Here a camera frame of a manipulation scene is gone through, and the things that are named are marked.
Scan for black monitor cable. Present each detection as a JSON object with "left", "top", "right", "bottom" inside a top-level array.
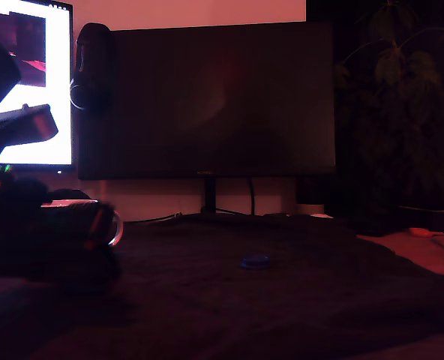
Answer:
[{"left": 247, "top": 178, "right": 257, "bottom": 217}]

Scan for dark cable with connector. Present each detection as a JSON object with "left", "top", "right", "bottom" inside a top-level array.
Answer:
[{"left": 124, "top": 211, "right": 184, "bottom": 225}]

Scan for dark computer monitor with stand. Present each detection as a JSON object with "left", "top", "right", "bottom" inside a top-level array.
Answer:
[{"left": 77, "top": 21, "right": 337, "bottom": 217}]

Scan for lit computer monitor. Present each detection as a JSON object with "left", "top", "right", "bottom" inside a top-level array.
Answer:
[{"left": 0, "top": 0, "right": 75, "bottom": 174}]

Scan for red-handled tool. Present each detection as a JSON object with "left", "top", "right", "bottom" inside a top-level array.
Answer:
[{"left": 408, "top": 226, "right": 444, "bottom": 238}]

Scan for dark rounded object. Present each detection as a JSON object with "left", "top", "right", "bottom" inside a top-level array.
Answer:
[{"left": 47, "top": 188, "right": 94, "bottom": 203}]

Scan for dark patterned mug, white handle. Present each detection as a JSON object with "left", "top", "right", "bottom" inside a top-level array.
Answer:
[{"left": 40, "top": 199, "right": 125, "bottom": 248}]

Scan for dark table cloth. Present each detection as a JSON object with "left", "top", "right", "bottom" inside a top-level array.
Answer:
[{"left": 0, "top": 213, "right": 444, "bottom": 360}]

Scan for small plain blue coffee capsule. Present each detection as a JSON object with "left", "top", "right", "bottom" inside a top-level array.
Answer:
[{"left": 239, "top": 253, "right": 272, "bottom": 270}]

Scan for leafy houseplant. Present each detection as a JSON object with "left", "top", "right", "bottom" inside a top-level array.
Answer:
[{"left": 334, "top": 0, "right": 444, "bottom": 213}]

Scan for black headphones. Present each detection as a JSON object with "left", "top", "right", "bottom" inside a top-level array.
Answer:
[{"left": 70, "top": 22, "right": 114, "bottom": 116}]

